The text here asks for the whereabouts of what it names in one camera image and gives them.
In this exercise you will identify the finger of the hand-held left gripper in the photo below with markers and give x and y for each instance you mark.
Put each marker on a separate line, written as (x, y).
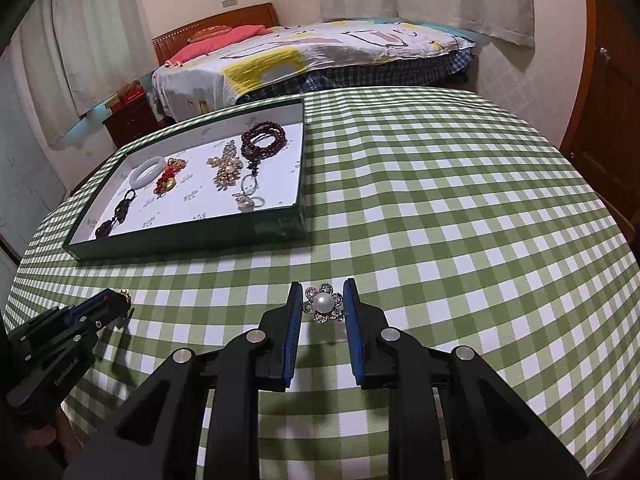
(110, 321)
(87, 306)

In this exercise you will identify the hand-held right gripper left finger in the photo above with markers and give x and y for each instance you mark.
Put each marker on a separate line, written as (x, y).
(291, 340)

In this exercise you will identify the white jade bangle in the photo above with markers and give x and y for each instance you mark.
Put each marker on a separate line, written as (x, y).
(136, 178)

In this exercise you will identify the wooden door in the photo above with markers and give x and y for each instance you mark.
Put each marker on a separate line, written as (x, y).
(610, 110)

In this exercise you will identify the small gold brooch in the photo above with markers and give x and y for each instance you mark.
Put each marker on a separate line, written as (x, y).
(123, 295)

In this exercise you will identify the person's left hand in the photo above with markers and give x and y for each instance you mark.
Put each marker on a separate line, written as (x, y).
(62, 430)

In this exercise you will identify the green jewelry box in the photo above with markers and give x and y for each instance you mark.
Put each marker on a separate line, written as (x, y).
(200, 240)

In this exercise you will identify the red box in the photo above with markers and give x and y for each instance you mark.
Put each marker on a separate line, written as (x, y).
(131, 96)

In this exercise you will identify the wooden headboard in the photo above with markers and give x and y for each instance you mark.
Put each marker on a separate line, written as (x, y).
(180, 35)

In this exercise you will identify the wooden nightstand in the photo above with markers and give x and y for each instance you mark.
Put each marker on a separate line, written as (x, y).
(130, 122)

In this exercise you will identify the bed with patterned quilt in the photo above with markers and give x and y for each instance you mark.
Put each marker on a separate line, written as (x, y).
(300, 52)

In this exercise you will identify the green checked tablecloth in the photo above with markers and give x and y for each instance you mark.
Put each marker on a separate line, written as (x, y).
(450, 210)

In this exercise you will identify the small pearl flower brooch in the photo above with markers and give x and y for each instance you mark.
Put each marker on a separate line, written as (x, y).
(322, 305)

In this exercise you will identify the light blue board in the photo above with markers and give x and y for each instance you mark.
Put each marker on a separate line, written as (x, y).
(87, 120)

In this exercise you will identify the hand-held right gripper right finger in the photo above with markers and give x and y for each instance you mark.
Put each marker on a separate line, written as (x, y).
(354, 340)

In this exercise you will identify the pink pillow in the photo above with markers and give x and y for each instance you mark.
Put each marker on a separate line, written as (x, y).
(220, 40)

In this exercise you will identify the blue plaid bed sheet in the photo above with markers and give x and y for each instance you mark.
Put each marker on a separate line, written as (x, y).
(375, 77)

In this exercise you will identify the orange pillow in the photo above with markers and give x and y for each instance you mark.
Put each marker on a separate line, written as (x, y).
(207, 34)

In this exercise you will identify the large gold pearl brooch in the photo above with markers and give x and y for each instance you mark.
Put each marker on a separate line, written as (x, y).
(226, 170)

